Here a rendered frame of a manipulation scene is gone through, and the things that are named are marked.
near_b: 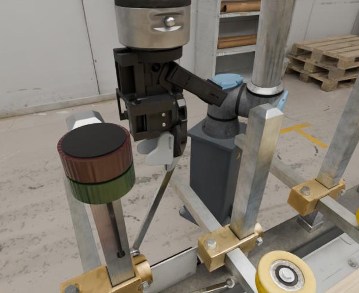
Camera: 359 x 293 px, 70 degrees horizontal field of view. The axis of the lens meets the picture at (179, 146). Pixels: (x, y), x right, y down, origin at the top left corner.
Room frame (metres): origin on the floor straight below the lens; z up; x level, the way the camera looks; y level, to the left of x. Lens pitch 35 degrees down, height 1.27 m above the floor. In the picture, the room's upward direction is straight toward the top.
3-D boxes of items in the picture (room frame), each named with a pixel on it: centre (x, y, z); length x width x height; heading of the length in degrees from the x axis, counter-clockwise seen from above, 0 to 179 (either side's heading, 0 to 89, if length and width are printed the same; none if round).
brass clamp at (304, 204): (0.45, -0.33, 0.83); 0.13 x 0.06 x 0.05; 117
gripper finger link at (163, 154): (0.33, 0.03, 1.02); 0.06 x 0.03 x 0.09; 117
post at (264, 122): (0.34, -0.13, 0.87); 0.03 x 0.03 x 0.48; 27
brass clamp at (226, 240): (0.33, -0.11, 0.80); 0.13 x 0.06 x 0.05; 117
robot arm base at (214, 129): (1.13, -0.21, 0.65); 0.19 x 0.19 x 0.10
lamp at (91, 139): (0.19, 0.07, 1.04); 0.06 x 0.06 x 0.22; 27
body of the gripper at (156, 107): (0.34, 0.04, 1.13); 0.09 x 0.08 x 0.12; 117
